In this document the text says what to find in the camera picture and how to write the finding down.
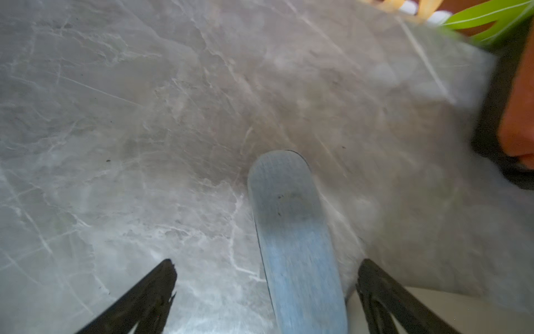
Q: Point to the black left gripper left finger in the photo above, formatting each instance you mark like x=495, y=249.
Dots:
x=144, y=308

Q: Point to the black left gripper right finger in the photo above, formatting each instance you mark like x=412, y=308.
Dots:
x=386, y=302

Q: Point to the light blue fabric glasses case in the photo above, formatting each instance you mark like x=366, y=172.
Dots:
x=295, y=245

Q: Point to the cream plastic storage box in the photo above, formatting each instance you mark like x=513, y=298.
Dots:
x=469, y=314

